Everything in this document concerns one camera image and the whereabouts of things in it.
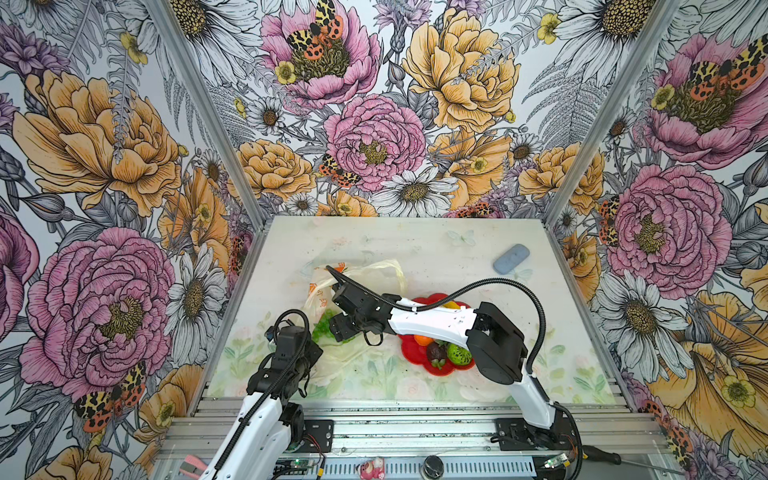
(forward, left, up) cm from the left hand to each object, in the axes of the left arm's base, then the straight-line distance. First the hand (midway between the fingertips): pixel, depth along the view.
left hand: (315, 356), depth 85 cm
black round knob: (-26, -30, +9) cm, 41 cm away
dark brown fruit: (-1, -34, +3) cm, 34 cm away
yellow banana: (+12, -39, +6) cm, 41 cm away
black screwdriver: (-25, -71, 0) cm, 75 cm away
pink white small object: (-26, -17, +1) cm, 31 cm away
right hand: (+6, -8, +4) cm, 11 cm away
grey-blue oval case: (+34, -65, 0) cm, 73 cm away
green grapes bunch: (+8, -1, 0) cm, 8 cm away
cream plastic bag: (-2, -7, +1) cm, 8 cm away
